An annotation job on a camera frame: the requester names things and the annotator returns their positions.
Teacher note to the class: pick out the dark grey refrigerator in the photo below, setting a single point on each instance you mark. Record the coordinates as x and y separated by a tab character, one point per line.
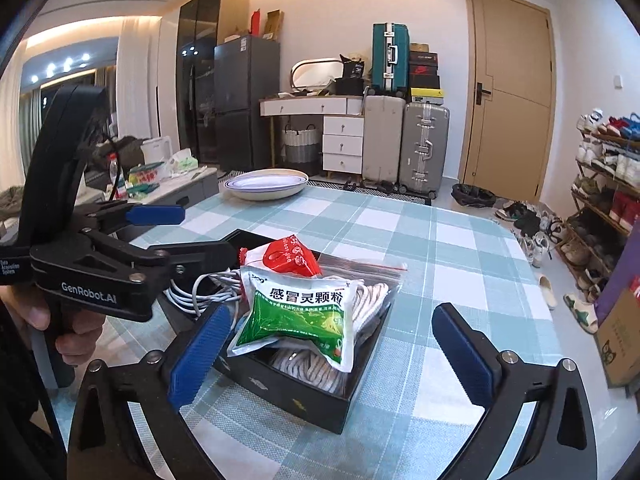
247	70

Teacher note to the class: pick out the white oval dish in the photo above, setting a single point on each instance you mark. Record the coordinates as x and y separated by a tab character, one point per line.
267	184

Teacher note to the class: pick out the brown cardboard box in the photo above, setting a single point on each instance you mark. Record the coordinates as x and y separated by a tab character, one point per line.
618	340

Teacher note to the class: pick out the white electric kettle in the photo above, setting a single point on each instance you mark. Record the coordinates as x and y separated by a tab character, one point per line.
156	150

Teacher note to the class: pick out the green white medicine packet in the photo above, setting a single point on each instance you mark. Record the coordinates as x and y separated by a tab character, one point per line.
311	313

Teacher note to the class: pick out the beige slipper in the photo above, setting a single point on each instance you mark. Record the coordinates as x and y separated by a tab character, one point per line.
547	291

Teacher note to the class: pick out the stack of shoe boxes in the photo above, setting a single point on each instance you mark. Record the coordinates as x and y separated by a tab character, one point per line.
424	80

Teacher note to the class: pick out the green tissue pack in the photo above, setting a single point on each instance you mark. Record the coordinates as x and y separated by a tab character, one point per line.
182	162

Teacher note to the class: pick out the red snack packet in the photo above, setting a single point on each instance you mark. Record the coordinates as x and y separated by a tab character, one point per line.
287	255

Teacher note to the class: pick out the green star slipper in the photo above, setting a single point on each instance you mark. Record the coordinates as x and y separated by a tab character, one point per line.
583	312

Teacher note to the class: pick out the wooden shoe rack with shoes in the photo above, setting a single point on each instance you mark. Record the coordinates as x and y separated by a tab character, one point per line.
606	195

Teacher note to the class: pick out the woven laundry basket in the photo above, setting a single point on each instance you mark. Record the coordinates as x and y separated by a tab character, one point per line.
301	145

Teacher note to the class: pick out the black open storage box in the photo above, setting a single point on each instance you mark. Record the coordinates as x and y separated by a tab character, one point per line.
295	381

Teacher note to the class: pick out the black bag on desk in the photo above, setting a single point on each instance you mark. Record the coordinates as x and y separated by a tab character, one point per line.
351	82

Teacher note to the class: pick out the wooden door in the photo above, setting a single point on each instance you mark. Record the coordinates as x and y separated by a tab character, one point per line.
511	98

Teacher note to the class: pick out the teal suitcase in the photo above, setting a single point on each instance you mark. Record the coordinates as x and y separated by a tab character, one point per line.
390	59

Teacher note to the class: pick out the white drawer desk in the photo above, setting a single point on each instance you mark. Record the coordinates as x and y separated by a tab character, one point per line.
341	131

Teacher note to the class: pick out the beige suitcase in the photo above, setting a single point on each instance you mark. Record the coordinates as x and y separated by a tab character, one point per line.
382	128

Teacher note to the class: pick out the grey low cabinet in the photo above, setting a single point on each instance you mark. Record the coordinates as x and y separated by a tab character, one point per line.
186	190

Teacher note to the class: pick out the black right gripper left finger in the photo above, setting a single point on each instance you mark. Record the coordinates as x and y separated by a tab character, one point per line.
104	441

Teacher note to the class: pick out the oval mirror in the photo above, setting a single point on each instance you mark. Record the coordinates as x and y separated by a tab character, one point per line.
315	74

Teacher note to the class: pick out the plastic water bottle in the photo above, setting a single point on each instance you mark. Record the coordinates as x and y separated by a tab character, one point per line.
117	189

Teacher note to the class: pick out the black floor bag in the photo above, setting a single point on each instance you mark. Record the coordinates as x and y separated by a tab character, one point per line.
473	196

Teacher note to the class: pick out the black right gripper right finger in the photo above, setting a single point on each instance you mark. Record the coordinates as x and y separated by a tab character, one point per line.
559	441

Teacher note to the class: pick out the silver suitcase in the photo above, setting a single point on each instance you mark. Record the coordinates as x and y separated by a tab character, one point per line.
423	149

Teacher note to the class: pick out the purple paper bag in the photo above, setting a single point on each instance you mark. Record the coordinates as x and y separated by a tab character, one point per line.
626	269

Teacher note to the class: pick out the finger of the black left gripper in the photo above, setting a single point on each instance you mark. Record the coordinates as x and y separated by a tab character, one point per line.
150	254
111	217

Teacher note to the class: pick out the black glass cabinet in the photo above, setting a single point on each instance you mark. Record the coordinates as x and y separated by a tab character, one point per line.
202	26

